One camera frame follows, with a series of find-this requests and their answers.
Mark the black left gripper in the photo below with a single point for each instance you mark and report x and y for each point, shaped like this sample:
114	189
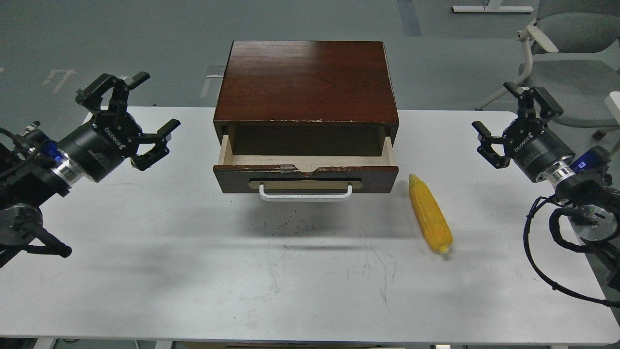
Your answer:
97	145

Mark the yellow corn cob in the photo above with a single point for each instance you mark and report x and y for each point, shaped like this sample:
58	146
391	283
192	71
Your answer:
431	220

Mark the wooden drawer with white handle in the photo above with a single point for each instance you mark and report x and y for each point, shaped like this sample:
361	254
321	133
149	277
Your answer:
278	178

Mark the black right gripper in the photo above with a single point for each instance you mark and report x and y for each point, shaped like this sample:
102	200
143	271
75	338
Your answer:
527	140

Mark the grey office chair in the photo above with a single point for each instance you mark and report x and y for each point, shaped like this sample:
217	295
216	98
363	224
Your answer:
558	48

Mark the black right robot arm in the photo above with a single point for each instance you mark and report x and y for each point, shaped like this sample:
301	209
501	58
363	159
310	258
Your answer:
587	218

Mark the dark wooden cabinet box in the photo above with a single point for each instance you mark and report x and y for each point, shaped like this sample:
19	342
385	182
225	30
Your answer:
306	82

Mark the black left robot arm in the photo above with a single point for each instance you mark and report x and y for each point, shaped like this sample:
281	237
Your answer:
38	168

